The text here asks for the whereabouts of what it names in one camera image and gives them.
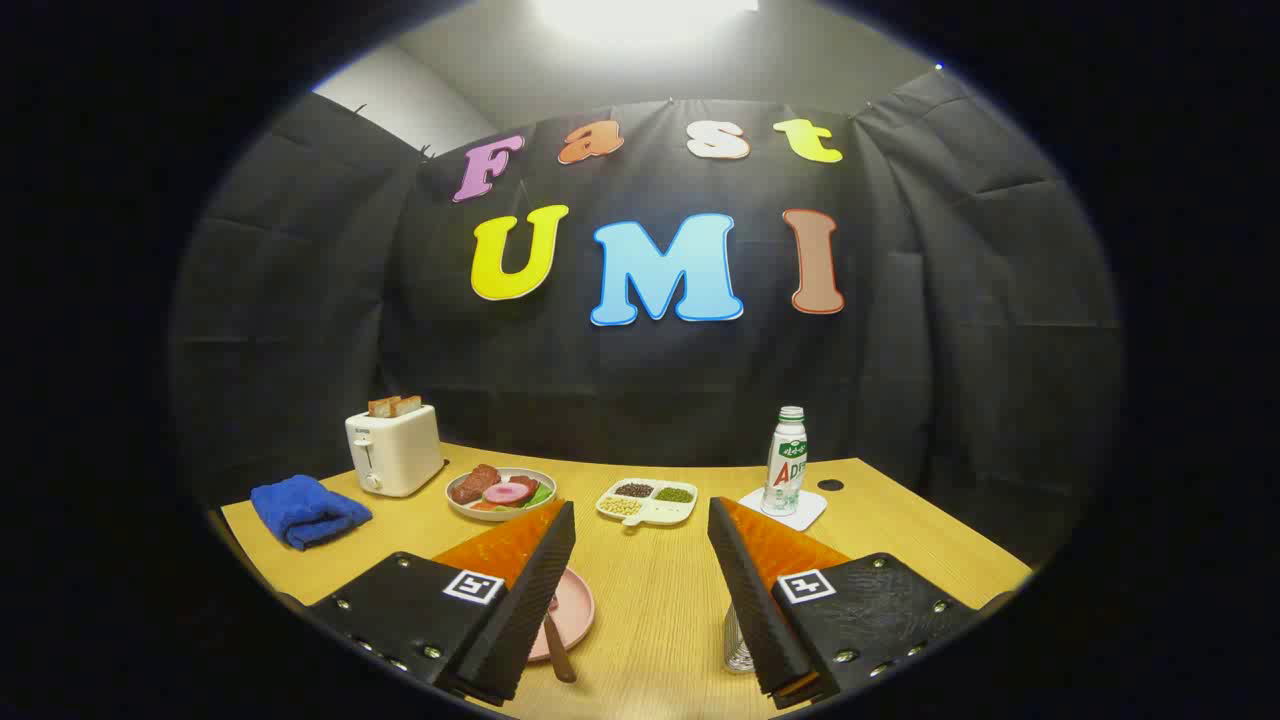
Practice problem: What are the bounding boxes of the white divided dish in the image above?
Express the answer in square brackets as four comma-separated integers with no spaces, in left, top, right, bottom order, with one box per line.
[596,478,699,531]

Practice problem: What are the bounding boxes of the black backdrop cloth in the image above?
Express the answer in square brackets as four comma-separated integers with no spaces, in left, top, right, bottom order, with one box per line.
[170,70,1126,571]

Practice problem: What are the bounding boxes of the white toaster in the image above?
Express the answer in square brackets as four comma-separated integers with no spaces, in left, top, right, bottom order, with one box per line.
[345,405,446,498]

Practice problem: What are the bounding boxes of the grey food plate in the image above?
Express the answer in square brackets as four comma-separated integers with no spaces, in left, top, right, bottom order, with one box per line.
[445,465,558,523]

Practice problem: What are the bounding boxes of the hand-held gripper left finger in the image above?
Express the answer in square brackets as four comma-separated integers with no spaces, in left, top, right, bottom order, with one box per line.
[305,500,578,706]

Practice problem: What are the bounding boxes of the brown meat piece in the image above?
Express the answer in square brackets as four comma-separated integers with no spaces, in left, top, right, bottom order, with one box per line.
[450,464,501,504]

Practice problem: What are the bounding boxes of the white square coaster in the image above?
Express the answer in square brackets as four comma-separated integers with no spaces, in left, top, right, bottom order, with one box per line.
[738,487,828,532]

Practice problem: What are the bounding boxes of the wooden handled fork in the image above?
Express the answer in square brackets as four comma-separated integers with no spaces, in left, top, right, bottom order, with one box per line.
[545,595,578,684]

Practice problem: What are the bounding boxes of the blue folded towel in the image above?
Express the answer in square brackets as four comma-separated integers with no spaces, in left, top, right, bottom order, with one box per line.
[250,475,373,551]

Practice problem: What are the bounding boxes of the metal wire cutlery basket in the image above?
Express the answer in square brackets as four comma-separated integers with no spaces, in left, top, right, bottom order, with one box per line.
[722,600,756,674]

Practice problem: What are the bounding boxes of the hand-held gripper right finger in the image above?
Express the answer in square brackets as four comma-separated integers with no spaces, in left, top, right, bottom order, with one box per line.
[707,497,986,711]

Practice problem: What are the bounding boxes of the ceiling light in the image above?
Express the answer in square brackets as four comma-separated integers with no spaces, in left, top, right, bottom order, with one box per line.
[530,0,761,41]

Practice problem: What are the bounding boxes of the pink plate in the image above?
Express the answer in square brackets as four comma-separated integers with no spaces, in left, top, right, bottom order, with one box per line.
[528,567,596,663]

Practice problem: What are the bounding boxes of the white milk bottle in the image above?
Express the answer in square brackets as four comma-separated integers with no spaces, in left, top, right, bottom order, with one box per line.
[762,406,809,517]

